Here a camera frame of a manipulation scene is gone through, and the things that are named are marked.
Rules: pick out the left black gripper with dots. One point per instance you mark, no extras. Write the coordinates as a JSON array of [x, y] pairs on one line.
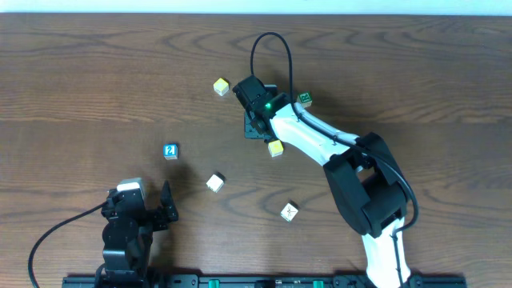
[[158, 216]]

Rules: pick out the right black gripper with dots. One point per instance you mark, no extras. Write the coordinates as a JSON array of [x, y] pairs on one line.
[[251, 129]]

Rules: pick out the blue number 2 block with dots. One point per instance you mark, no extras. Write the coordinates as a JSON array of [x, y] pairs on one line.
[[170, 151]]

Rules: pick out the letter A red block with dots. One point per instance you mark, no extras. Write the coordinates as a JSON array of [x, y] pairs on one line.
[[221, 86]]

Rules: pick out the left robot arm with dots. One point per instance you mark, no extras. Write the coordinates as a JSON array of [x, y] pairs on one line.
[[128, 235]]

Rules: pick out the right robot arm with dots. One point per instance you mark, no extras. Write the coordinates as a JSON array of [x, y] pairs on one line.
[[368, 188]]

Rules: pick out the yellow top block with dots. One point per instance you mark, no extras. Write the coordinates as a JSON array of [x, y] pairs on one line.
[[275, 148]]

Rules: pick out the green letter R block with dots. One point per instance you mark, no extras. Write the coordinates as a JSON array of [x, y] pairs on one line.
[[305, 99]]

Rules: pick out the plain white wooden block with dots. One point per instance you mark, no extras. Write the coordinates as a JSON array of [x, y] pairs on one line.
[[215, 182]]

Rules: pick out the white block with drawing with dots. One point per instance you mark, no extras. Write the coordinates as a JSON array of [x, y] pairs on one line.
[[289, 211]]

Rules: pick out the black mounting rail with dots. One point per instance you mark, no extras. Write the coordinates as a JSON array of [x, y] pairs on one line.
[[337, 281]]

